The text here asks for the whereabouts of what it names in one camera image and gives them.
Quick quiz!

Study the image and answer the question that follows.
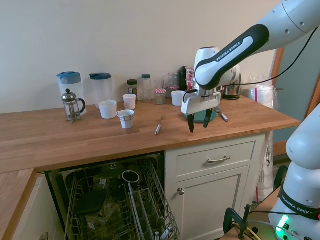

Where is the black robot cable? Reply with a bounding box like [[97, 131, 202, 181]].
[[221, 24, 320, 87]]

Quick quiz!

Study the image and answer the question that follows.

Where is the blue object with yellow cable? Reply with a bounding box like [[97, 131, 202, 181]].
[[223, 203, 261, 240]]

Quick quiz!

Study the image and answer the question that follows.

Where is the white corner cabinet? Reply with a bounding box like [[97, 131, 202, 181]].
[[9, 171, 66, 240]]

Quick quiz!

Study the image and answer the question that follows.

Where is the dark C-clamp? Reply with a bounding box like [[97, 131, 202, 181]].
[[273, 164, 290, 189]]

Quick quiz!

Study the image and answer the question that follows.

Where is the wide white cup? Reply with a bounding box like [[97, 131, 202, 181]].
[[98, 100, 118, 120]]

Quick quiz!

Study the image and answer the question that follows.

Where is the wire dishwasher rack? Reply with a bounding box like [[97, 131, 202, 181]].
[[63, 159, 181, 240]]

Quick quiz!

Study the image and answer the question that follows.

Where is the small white cup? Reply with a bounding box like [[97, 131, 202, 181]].
[[122, 93, 138, 110]]

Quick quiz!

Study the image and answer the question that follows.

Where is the white cabinet drawer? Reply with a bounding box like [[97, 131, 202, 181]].
[[175, 140, 257, 176]]

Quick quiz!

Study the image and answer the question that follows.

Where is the silver drawer handle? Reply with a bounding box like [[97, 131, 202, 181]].
[[206, 155, 232, 164]]

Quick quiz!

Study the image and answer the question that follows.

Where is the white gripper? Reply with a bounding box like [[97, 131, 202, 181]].
[[180, 89, 223, 134]]

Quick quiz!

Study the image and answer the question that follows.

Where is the black plastic tray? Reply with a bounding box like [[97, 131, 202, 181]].
[[73, 190, 108, 216]]

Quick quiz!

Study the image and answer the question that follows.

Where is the green-capped clear bottle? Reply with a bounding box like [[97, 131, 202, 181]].
[[140, 73, 153, 102]]

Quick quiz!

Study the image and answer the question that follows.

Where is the silver knife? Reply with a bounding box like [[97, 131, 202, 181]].
[[154, 116, 166, 136]]

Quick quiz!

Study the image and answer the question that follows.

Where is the bagged plastic cup stack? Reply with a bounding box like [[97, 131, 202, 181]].
[[240, 74, 280, 110]]

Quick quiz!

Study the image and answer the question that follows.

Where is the steel electric kettle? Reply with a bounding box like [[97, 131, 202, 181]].
[[222, 63, 243, 101]]

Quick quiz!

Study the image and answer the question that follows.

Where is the printed plastic bag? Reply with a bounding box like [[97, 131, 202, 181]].
[[252, 129, 276, 204]]

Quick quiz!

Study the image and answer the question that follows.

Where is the glass French press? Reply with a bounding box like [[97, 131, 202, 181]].
[[61, 88, 87, 125]]

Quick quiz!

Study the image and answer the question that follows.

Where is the blue-lidded frosted plastic pitcher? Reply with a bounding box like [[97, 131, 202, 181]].
[[56, 71, 85, 114]]

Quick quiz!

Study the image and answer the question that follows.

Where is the grey cutlery basket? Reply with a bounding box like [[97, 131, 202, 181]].
[[127, 183, 176, 240]]

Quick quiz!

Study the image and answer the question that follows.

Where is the wooden door frame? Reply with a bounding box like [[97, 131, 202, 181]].
[[270, 46, 285, 83]]

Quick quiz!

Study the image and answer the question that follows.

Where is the red printed carton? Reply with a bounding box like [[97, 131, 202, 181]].
[[185, 67, 199, 91]]

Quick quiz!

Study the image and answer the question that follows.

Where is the clear glass tumbler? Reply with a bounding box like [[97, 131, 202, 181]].
[[153, 72, 180, 94]]

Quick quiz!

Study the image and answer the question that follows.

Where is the yellow cable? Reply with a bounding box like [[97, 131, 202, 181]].
[[246, 224, 261, 240]]

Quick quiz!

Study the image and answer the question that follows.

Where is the gingham-lidded glass jar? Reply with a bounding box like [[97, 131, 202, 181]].
[[153, 88, 167, 106]]

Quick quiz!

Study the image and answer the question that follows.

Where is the dark-lidded coffee jar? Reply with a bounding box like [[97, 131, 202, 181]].
[[126, 79, 139, 101]]

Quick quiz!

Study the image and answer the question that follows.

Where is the black mug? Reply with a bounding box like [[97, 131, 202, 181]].
[[121, 169, 141, 191]]

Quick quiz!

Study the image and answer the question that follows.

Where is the dishwasher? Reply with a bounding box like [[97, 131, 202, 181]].
[[44, 150, 181, 240]]

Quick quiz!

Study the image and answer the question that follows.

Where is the patterned white cup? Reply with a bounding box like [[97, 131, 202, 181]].
[[115, 109, 136, 130]]

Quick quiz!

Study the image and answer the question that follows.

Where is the teal plate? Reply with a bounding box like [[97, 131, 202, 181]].
[[184, 108, 218, 124]]

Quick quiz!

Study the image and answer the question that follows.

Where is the blue-lidded clear plastic pitcher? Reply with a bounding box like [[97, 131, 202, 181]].
[[88, 72, 114, 109]]

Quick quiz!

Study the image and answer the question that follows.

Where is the white-handled silver utensil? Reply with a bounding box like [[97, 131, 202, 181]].
[[214, 105, 230, 123]]

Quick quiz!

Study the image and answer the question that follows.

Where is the white cabinet door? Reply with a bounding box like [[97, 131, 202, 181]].
[[175, 165, 251, 240]]

